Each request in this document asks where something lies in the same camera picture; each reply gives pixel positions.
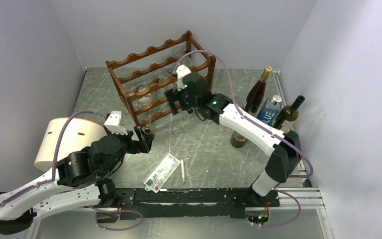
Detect green bottle brown label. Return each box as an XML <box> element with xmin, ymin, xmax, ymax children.
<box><xmin>230</xmin><ymin>106</ymin><xmax>258</xmax><ymax>148</ymax></box>

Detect blue square bottle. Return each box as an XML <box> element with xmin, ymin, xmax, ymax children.
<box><xmin>257</xmin><ymin>95</ymin><xmax>282</xmax><ymax>126</ymax></box>

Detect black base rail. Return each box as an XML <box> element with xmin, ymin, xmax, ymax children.
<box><xmin>96</xmin><ymin>179</ymin><xmax>280</xmax><ymax>220</ymax></box>

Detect clear bottle rack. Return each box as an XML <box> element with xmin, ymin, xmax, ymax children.
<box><xmin>172</xmin><ymin>45</ymin><xmax>196</xmax><ymax>68</ymax></box>

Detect dark red wine bottle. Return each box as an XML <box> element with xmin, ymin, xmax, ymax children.
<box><xmin>243</xmin><ymin>66</ymin><xmax>273</xmax><ymax>113</ymax></box>

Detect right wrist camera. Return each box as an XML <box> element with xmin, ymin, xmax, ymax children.
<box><xmin>175</xmin><ymin>65</ymin><xmax>191</xmax><ymax>91</ymax></box>

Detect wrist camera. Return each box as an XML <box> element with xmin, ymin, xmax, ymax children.
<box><xmin>175</xmin><ymin>65</ymin><xmax>191</xmax><ymax>91</ymax></box>
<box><xmin>104</xmin><ymin>111</ymin><xmax>127</xmax><ymax>135</ymax></box>

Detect white pen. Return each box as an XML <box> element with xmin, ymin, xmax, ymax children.
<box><xmin>180</xmin><ymin>158</ymin><xmax>186</xmax><ymax>183</ymax></box>

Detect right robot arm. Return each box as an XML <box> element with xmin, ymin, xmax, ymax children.
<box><xmin>165</xmin><ymin>73</ymin><xmax>301</xmax><ymax>206</ymax></box>

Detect green wine bottle white label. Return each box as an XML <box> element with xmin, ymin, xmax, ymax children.
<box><xmin>272</xmin><ymin>95</ymin><xmax>305</xmax><ymax>133</ymax></box>

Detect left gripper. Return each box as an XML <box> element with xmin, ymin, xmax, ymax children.
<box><xmin>103</xmin><ymin>124</ymin><xmax>155</xmax><ymax>174</ymax></box>

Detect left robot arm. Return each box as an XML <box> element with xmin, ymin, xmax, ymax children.
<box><xmin>0</xmin><ymin>126</ymin><xmax>155</xmax><ymax>235</ymax></box>

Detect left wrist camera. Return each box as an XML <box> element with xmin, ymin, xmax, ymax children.
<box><xmin>104</xmin><ymin>111</ymin><xmax>127</xmax><ymax>135</ymax></box>

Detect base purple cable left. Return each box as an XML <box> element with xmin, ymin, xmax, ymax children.
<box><xmin>89</xmin><ymin>206</ymin><xmax>144</xmax><ymax>232</ymax></box>

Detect clear bottle bottom row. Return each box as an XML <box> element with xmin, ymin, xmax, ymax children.
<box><xmin>137</xmin><ymin>93</ymin><xmax>152</xmax><ymax>133</ymax></box>

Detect wooden wine rack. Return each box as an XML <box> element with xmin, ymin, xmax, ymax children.
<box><xmin>105</xmin><ymin>30</ymin><xmax>216</xmax><ymax>127</ymax></box>

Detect white printed card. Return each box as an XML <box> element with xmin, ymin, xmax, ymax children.
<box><xmin>143</xmin><ymin>153</ymin><xmax>181</xmax><ymax>193</ymax></box>

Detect white cylindrical container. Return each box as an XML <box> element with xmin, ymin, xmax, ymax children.
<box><xmin>34</xmin><ymin>118</ymin><xmax>107</xmax><ymax>172</ymax></box>

